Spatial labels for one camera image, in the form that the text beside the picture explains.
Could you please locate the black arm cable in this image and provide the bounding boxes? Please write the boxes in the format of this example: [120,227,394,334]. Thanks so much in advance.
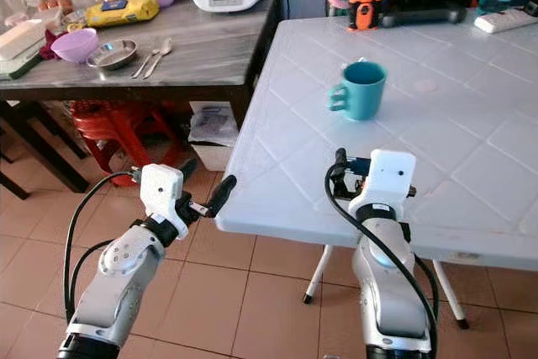
[62,171,142,326]
[325,166,440,358]

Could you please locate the white folding table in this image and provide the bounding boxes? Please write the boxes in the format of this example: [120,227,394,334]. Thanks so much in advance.
[214,16,538,330]

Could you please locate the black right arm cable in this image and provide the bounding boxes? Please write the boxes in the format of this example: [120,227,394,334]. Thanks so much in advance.
[325,166,440,358]

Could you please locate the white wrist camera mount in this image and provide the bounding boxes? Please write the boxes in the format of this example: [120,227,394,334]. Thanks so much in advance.
[347,150,418,215]
[140,163,187,240]

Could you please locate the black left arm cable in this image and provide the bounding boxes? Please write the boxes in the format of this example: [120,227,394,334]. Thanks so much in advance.
[62,171,142,326]

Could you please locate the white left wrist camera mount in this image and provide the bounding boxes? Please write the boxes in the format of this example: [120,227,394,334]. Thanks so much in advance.
[140,163,187,240]

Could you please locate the white plastic scoop with handle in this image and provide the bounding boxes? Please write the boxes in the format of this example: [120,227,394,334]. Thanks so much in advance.
[0,21,47,61]

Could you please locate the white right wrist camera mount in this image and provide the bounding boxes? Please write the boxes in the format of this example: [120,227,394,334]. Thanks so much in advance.
[347,150,418,215]

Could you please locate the orange and black tool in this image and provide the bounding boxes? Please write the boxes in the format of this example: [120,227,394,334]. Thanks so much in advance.
[347,0,385,33]

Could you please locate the long black device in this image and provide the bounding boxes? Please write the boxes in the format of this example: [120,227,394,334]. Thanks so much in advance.
[380,4,472,29]

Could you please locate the teal ceramic mug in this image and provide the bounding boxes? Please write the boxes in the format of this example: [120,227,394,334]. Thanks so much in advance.
[328,60,388,122]

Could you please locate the white storage box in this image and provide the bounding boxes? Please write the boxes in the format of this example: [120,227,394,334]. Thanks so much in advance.
[187,101,240,172]

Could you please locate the dark wood table grey top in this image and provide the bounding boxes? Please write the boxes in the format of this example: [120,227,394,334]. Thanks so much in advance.
[0,0,282,200]

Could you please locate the round steel plate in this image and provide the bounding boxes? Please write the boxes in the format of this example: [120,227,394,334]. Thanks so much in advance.
[86,40,139,71]

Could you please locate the red plastic stool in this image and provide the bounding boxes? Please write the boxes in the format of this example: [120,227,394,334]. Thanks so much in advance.
[69,100,177,194]

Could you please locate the yellow kitchen cloth package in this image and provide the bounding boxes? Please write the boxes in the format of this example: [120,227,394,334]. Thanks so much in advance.
[84,0,161,29]

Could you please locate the white remote control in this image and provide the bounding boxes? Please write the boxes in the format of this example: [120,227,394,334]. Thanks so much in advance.
[473,9,538,35]

